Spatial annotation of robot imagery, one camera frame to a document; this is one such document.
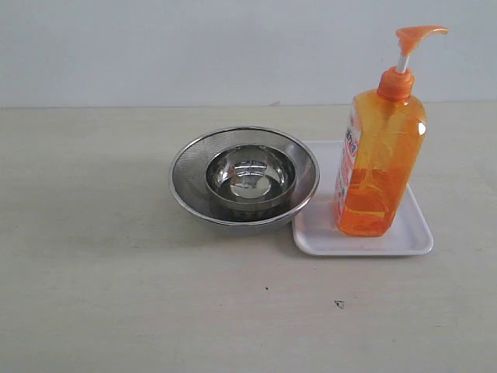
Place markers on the orange pump soap bottle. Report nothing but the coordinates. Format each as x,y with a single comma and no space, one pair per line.
384,134

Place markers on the large steel mesh colander bowl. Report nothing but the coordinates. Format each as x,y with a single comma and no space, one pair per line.
188,185

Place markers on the small stainless steel bowl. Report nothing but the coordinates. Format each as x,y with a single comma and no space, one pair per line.
250,177

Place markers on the white plastic tray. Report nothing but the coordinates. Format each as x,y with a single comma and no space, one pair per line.
315,232

